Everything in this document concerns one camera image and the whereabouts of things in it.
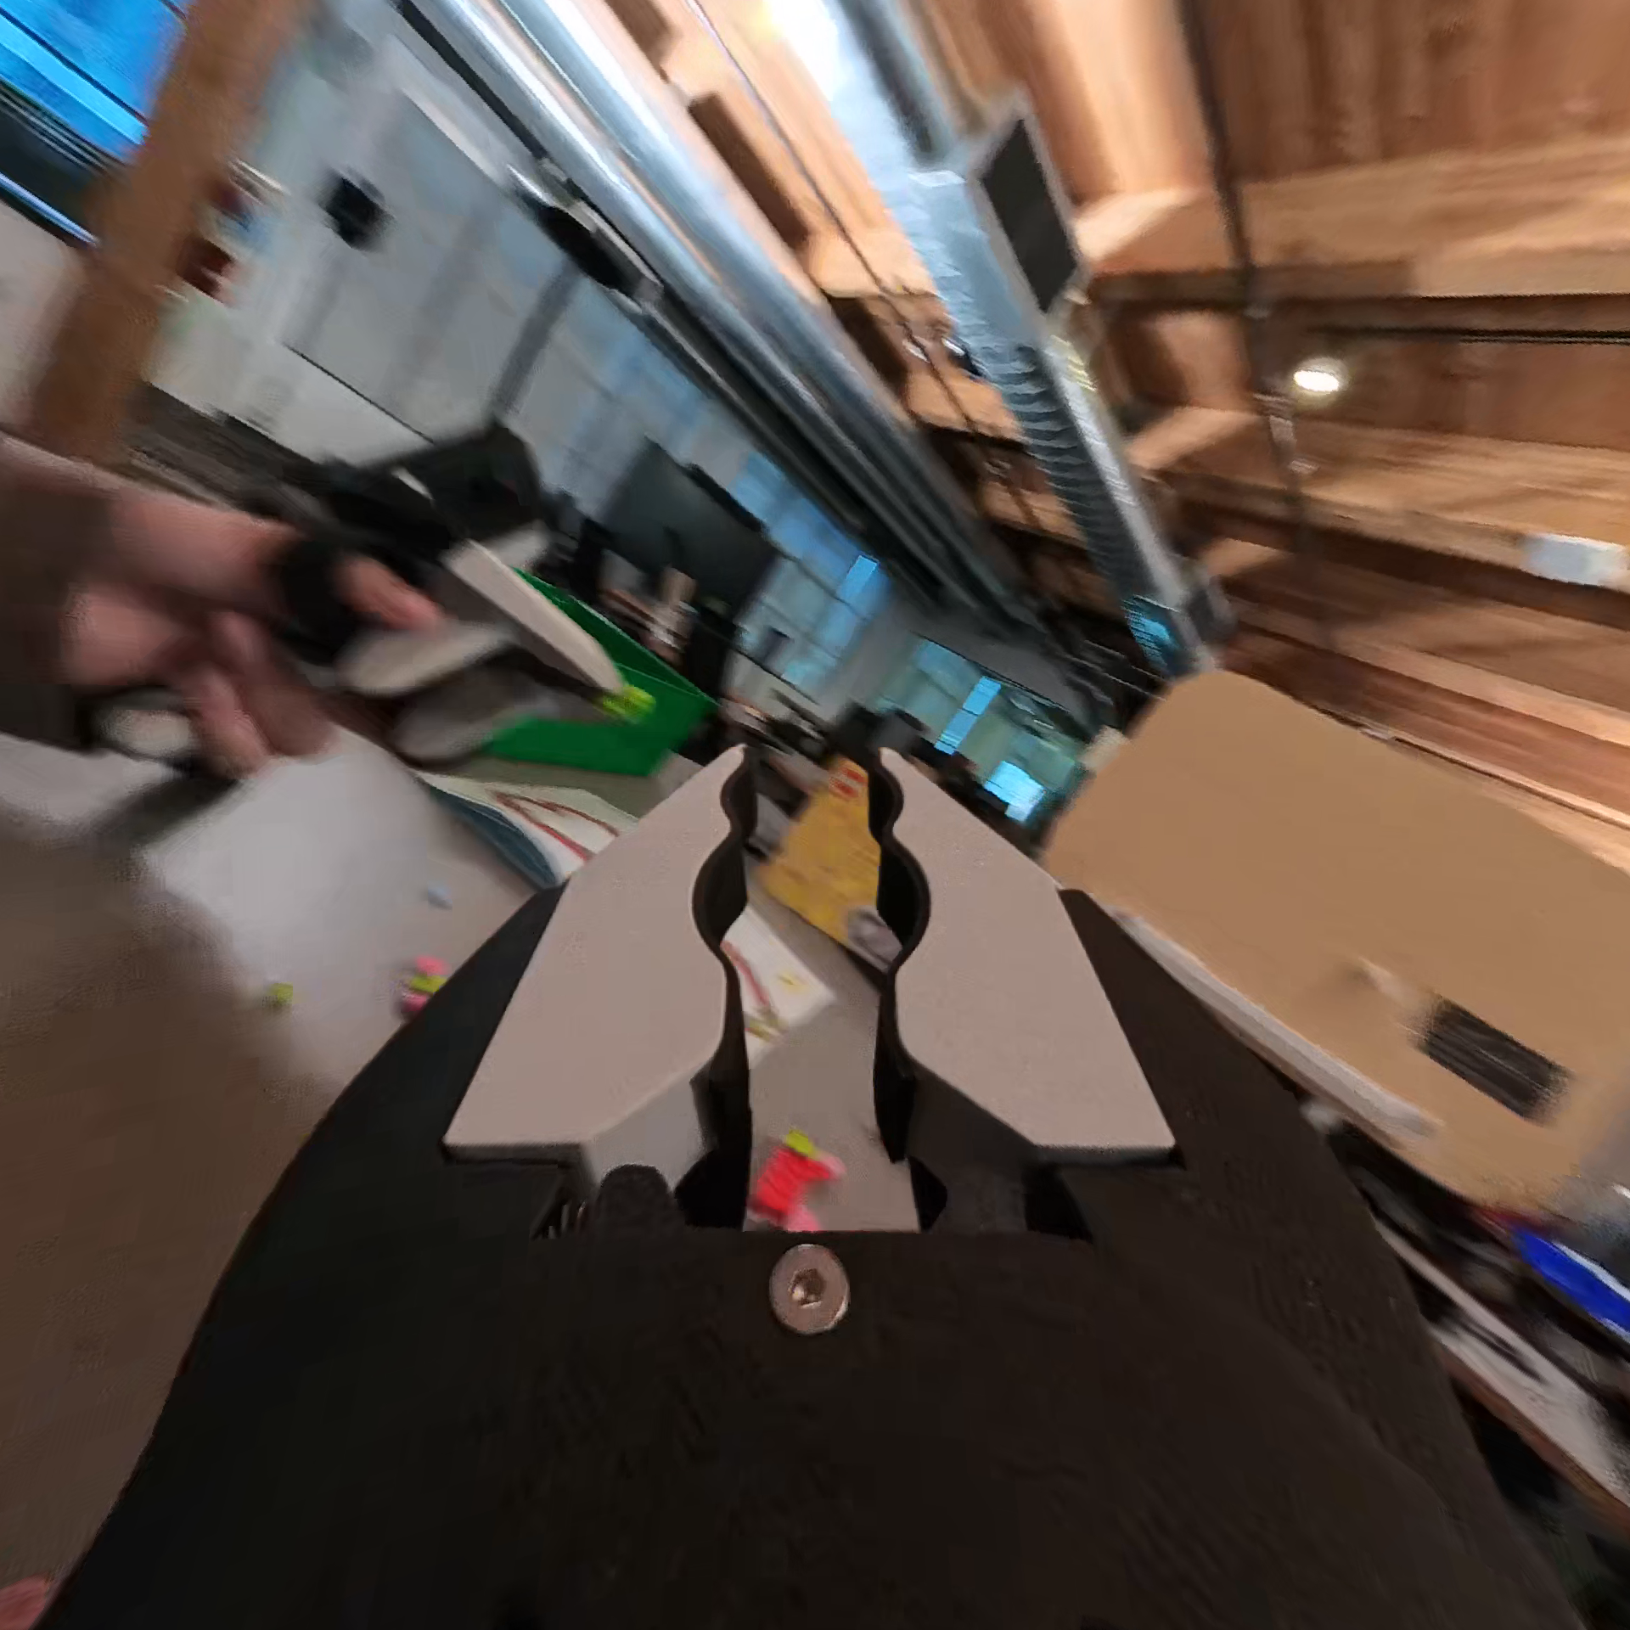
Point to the silver round air duct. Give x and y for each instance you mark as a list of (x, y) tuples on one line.
[(712, 268)]

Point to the wooden book stand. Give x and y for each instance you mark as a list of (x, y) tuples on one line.
[(1273, 866)]

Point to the person's left forearm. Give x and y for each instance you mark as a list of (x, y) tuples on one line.
[(37, 587)]

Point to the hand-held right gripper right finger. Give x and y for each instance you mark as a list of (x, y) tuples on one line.
[(1019, 1006)]

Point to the green plastic bin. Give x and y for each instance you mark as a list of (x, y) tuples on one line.
[(636, 750)]

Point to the pink green lego assembly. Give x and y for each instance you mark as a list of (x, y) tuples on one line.
[(782, 1184)]

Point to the round ceiling lamp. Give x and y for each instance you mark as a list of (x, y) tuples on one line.
[(1317, 377)]

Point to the yellow lego box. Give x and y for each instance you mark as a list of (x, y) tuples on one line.
[(821, 880)]

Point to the small pink lego cluster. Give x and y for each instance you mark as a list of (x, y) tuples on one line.
[(423, 986)]

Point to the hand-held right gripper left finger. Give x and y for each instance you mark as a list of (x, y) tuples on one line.
[(611, 994)]

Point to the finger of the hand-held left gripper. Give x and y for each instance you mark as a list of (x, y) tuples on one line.
[(534, 612), (433, 662)]

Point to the lego instruction booklet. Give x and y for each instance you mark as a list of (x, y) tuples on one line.
[(534, 822)]

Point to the blue bin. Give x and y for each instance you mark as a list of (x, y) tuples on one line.
[(1579, 1274)]

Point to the person's left hand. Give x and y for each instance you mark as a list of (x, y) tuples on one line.
[(178, 598)]

